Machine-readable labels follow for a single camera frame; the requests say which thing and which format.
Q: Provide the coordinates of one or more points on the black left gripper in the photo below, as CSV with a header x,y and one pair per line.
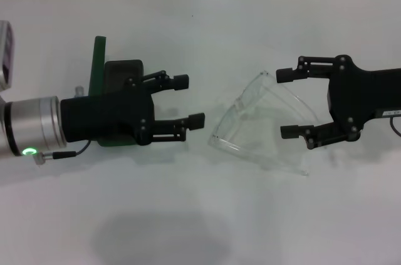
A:
x,y
106,117

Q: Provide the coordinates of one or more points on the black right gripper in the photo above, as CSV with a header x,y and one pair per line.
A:
x,y
360,96

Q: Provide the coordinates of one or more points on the clear white glasses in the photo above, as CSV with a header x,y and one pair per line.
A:
x,y
238,106

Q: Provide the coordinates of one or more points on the green glasses case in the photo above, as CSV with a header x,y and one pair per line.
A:
x,y
97,67

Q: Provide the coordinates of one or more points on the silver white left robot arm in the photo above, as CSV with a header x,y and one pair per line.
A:
x,y
31,125

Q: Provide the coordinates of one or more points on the silver left wrist stud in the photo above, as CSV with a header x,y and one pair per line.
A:
x,y
79,91

